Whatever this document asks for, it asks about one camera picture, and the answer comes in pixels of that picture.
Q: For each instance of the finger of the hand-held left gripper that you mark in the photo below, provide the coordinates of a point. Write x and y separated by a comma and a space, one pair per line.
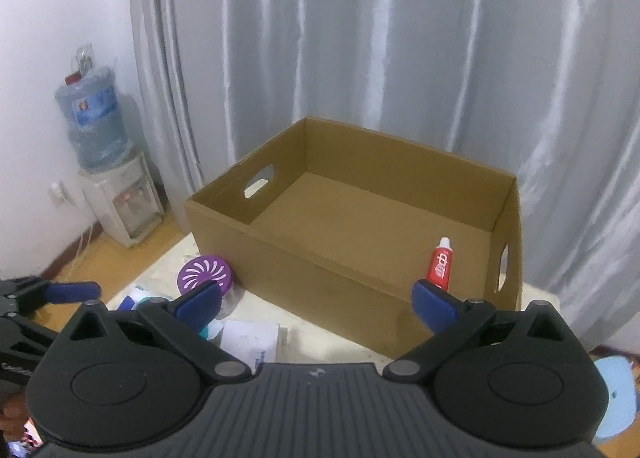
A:
70, 292
30, 335

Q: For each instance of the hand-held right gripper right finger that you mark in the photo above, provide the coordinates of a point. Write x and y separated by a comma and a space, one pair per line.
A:
431, 305

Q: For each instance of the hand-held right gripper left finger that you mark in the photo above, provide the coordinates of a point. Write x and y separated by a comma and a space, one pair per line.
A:
197, 302

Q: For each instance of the purple lid air freshener jar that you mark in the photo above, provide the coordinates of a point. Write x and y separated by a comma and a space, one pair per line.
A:
200, 273

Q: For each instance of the white carton box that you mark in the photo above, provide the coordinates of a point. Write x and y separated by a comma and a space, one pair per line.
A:
250, 343

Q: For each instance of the brown cardboard box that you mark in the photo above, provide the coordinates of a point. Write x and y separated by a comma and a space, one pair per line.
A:
320, 288

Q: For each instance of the person's left hand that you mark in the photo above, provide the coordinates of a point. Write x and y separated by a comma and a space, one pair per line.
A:
10, 419

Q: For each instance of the red toothpaste tube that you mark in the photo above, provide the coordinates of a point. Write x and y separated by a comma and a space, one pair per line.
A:
441, 264

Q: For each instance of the white water dispenser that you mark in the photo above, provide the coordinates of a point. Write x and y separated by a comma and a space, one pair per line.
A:
115, 210

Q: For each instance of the blue water bottle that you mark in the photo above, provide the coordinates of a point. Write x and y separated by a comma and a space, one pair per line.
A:
95, 128

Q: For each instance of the light blue stool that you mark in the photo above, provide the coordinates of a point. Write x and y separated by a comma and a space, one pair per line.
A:
620, 398

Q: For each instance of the grey curtain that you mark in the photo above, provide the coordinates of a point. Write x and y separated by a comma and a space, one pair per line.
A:
350, 38

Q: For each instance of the white wall socket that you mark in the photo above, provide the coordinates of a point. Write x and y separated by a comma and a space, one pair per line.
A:
61, 192

